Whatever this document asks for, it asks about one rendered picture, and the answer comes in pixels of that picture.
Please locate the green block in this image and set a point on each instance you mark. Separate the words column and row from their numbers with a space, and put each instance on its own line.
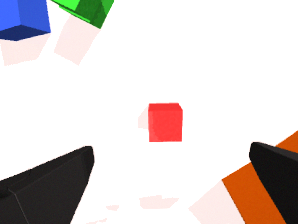
column 100, row 16
column 84, row 8

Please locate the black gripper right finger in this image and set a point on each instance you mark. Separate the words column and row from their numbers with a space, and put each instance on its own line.
column 277, row 169

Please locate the blue block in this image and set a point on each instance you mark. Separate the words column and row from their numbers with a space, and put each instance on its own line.
column 20, row 19

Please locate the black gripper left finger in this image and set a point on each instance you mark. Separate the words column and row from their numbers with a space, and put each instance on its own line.
column 48, row 193

